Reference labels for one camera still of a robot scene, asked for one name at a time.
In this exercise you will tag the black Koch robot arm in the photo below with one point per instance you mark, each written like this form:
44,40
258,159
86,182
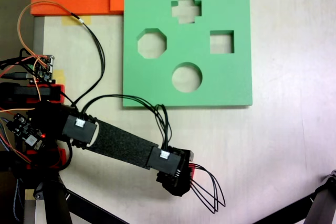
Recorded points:
118,142

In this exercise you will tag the green shape sorter board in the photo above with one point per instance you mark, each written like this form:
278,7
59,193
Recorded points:
223,82

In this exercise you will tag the red base clamp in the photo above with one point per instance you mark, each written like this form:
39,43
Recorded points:
61,94
62,155

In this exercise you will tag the black tripod leg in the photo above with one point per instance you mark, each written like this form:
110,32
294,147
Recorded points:
324,203
55,203

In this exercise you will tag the yellow tape strip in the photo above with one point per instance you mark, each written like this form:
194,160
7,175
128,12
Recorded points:
60,75
68,20
29,195

